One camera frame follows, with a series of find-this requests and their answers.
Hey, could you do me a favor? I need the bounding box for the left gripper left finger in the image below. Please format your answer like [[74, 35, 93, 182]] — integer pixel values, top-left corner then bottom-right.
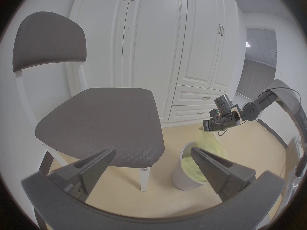
[[47, 147, 117, 202]]

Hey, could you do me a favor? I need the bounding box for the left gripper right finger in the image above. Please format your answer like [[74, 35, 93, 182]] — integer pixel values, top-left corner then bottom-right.
[[191, 147, 256, 204]]

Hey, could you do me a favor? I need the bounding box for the yellow plastic bag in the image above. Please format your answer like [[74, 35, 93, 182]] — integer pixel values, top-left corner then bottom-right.
[[181, 128, 228, 183]]

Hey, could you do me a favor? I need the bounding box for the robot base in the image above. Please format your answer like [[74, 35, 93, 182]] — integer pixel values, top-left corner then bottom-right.
[[281, 138, 304, 208]]

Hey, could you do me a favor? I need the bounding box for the white trash bin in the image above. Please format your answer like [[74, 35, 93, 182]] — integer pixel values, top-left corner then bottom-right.
[[171, 142, 208, 191]]

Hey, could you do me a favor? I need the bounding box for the grey curtain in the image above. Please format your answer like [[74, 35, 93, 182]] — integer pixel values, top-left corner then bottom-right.
[[236, 58, 276, 100]]

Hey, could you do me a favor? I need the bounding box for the grey and white chair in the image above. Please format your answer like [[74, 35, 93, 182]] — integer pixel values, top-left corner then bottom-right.
[[12, 11, 165, 192]]

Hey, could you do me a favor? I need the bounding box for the white wardrobe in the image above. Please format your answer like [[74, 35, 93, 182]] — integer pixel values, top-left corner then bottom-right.
[[66, 0, 239, 129]]

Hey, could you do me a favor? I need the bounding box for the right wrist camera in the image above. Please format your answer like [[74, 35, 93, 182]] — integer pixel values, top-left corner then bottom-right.
[[209, 94, 239, 117]]

